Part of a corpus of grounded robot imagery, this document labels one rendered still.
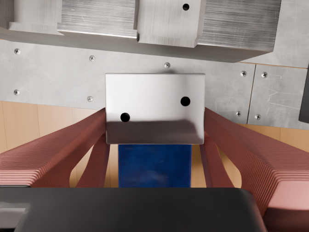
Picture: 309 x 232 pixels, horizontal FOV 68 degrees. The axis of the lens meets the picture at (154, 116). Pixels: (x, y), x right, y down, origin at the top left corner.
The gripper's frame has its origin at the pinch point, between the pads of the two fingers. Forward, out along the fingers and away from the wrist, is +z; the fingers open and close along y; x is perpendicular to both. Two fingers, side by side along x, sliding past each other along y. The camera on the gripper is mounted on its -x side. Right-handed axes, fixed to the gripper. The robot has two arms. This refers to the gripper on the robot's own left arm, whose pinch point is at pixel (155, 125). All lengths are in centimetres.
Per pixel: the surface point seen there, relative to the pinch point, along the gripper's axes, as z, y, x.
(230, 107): 12.9, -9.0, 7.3
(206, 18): 8.6, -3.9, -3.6
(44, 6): 11.9, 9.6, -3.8
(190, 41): 9.2, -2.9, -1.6
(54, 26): 9.9, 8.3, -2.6
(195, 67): 15.1, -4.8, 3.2
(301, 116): 11.9, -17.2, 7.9
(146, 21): 11.2, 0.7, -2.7
